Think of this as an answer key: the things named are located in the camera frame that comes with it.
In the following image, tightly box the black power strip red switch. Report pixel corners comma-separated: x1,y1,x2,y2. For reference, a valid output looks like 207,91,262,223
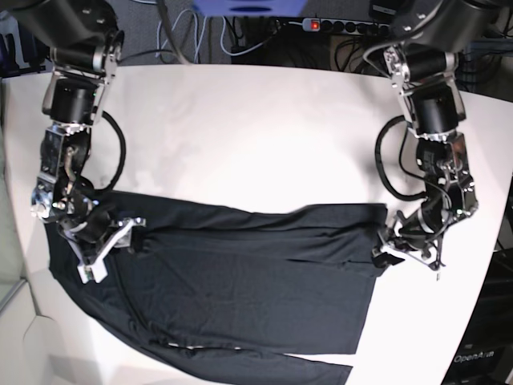
299,18,390,37

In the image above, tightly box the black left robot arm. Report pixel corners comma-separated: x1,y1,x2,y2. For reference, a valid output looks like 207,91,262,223
363,1,510,272

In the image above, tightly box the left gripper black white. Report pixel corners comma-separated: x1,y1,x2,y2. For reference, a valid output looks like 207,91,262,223
372,207,447,273

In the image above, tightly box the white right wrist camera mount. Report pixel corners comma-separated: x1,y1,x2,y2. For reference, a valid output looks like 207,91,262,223
77,261,108,284

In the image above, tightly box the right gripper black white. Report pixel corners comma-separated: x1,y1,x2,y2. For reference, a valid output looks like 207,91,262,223
58,209,147,265

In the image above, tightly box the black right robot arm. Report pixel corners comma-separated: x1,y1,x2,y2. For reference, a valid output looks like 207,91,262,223
1,1,145,283

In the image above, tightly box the light blue cable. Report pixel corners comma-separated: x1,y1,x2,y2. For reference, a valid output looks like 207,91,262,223
155,7,209,65

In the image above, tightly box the black OpenArm labelled case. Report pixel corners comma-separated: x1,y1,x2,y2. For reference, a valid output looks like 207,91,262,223
442,249,512,384

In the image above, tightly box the blue plastic bin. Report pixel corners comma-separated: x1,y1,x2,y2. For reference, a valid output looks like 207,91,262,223
193,0,307,17

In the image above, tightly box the dark navy long-sleeve T-shirt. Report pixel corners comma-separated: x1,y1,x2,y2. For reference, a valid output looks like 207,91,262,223
46,192,387,384

